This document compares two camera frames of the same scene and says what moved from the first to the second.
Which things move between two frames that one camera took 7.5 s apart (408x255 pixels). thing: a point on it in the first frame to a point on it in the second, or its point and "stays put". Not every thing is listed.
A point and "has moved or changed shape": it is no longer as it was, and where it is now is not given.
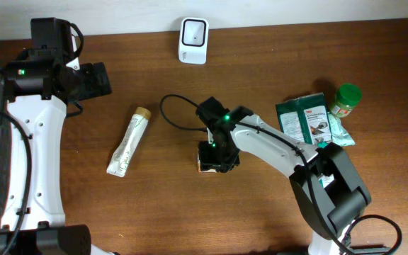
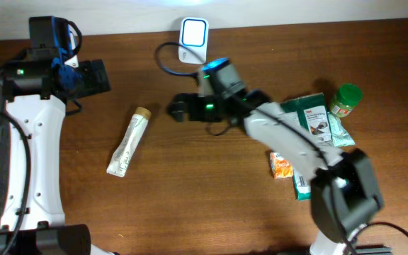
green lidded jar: [348, 96] stays put
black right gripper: [207, 160] to [199, 108]
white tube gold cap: [131, 136] stays put
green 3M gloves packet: [307, 118] stays put
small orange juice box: [199, 166] has moved or changed shape
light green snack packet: [339, 134] stays put
